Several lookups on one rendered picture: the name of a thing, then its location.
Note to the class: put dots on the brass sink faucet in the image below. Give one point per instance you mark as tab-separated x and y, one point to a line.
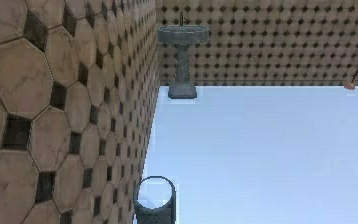
181	19

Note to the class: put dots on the grey pedestal sink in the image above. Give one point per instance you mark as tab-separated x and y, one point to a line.
182	68

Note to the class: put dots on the grey trash can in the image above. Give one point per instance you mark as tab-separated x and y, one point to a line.
154	216

